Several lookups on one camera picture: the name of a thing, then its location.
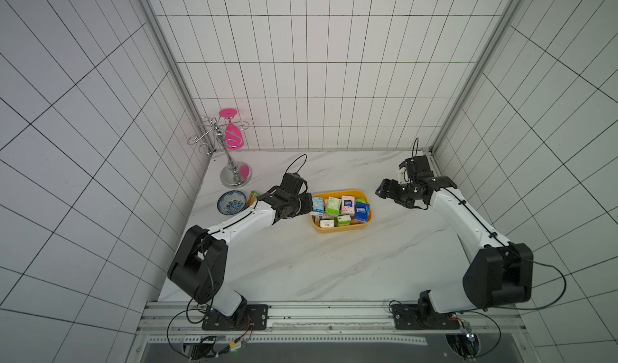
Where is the light blue tissue pack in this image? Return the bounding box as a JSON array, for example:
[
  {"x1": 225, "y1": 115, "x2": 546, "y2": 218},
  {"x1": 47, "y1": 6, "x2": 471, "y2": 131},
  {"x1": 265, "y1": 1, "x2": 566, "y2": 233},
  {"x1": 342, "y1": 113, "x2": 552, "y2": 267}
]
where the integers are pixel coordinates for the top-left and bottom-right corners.
[{"x1": 311, "y1": 196, "x2": 325, "y2": 217}]

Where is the yellow plastic storage box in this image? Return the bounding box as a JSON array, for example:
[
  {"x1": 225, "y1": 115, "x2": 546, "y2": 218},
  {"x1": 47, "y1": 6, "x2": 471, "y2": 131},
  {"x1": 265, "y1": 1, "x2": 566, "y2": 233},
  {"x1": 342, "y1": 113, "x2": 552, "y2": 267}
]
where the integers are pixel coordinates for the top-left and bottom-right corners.
[{"x1": 310, "y1": 190, "x2": 373, "y2": 234}]

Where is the pink tissue pack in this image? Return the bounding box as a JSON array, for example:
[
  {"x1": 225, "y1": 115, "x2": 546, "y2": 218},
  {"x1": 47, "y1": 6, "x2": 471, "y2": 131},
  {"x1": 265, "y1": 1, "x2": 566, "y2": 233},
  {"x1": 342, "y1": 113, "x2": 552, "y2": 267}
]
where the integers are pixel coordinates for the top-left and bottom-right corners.
[{"x1": 341, "y1": 196, "x2": 356, "y2": 216}]

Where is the dark blue tissue pack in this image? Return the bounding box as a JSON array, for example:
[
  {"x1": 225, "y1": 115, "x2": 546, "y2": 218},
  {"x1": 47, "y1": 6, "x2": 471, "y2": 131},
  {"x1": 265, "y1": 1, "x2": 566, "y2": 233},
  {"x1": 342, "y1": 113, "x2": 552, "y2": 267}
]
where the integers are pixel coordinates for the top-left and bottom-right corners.
[{"x1": 354, "y1": 202, "x2": 370, "y2": 223}]

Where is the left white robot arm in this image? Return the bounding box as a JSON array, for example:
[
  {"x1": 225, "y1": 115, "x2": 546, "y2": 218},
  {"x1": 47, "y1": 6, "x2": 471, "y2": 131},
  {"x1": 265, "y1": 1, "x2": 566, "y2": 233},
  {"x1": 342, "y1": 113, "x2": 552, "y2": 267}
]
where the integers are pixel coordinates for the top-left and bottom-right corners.
[{"x1": 167, "y1": 172, "x2": 312, "y2": 327}]

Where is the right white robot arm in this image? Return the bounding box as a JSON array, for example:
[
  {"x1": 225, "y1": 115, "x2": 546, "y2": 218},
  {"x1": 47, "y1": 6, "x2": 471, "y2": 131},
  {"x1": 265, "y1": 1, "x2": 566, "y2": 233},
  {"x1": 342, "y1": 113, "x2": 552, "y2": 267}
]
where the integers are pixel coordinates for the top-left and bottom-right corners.
[{"x1": 376, "y1": 176, "x2": 534, "y2": 326}]

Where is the green red chips bag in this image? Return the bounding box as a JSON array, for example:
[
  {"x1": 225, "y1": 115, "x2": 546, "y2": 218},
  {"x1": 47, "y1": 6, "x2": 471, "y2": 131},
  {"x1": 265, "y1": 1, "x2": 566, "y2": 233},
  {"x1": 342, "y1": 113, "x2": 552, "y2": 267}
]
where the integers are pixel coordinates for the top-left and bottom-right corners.
[{"x1": 246, "y1": 191, "x2": 261, "y2": 208}]

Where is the blue patterned ceramic bowl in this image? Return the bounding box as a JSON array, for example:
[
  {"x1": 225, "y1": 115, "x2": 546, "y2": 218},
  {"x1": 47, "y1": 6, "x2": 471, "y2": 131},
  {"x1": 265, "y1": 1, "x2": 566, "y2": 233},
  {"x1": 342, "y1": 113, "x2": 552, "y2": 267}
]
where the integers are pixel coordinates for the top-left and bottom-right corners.
[{"x1": 217, "y1": 190, "x2": 247, "y2": 216}]

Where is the chrome glass rack stand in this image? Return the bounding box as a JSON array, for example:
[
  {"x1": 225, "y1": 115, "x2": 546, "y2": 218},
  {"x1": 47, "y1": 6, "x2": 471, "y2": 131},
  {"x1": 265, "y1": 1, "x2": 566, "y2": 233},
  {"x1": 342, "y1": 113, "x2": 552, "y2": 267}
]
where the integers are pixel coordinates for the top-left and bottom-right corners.
[{"x1": 188, "y1": 113, "x2": 252, "y2": 189}]

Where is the pink wine glass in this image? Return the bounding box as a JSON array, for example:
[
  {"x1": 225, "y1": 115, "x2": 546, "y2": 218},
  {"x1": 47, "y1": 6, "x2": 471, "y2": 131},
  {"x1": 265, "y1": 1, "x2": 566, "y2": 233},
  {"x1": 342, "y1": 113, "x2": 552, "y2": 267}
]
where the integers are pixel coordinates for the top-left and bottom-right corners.
[{"x1": 219, "y1": 108, "x2": 245, "y2": 150}]

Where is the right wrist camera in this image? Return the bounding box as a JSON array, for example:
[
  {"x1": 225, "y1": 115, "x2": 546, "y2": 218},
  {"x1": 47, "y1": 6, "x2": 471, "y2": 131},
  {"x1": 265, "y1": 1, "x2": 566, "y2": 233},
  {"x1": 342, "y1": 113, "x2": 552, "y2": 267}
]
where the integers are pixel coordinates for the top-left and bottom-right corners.
[{"x1": 398, "y1": 155, "x2": 434, "y2": 184}]

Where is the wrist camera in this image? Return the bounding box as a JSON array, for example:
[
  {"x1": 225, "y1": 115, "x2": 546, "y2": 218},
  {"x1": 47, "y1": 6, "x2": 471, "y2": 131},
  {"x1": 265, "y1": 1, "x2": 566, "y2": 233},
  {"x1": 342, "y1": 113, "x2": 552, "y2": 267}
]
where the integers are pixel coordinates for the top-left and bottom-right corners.
[
  {"x1": 398, "y1": 155, "x2": 434, "y2": 184},
  {"x1": 280, "y1": 172, "x2": 306, "y2": 195}
]

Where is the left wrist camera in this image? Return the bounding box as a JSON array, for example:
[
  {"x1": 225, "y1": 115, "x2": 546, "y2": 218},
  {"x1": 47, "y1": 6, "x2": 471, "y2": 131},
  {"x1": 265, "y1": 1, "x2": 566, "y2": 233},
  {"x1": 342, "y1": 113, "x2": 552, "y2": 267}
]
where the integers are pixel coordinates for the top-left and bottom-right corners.
[{"x1": 280, "y1": 172, "x2": 306, "y2": 195}]

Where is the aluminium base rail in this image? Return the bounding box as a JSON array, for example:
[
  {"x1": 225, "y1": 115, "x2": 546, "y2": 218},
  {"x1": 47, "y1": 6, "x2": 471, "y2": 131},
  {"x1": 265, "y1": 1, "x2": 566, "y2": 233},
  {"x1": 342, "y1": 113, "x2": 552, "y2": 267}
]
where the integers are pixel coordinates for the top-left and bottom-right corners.
[{"x1": 137, "y1": 301, "x2": 528, "y2": 352}]

